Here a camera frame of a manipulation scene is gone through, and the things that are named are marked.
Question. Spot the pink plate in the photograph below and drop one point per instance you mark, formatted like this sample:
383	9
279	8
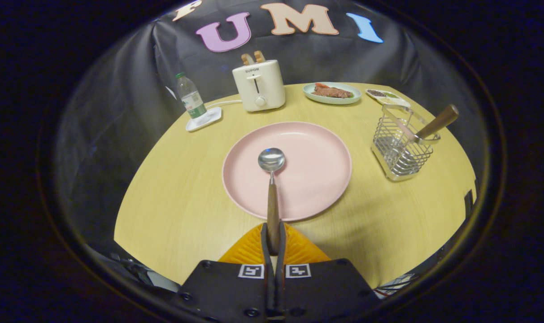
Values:
316	166

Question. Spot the black backdrop cloth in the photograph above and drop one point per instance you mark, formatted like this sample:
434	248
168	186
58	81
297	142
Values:
119	112

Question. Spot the white square coaster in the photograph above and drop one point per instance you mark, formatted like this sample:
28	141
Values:
211	119

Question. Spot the pale green food plate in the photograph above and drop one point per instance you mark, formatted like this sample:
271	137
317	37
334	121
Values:
330	101

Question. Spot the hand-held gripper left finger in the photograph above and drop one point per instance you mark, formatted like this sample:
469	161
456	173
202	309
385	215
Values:
268	291

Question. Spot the white toaster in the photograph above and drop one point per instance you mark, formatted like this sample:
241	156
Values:
267	89

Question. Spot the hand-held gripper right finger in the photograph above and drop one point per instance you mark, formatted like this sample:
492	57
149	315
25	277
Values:
280	291

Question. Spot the brown meat slice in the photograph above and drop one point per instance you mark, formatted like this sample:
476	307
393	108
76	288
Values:
332	92

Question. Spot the clear plastic water bottle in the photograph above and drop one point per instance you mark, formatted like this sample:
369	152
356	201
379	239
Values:
192	101

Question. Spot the black table clamp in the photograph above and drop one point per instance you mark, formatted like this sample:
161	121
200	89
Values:
468	204

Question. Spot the white divided grain tray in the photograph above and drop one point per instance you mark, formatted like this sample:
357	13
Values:
395	100

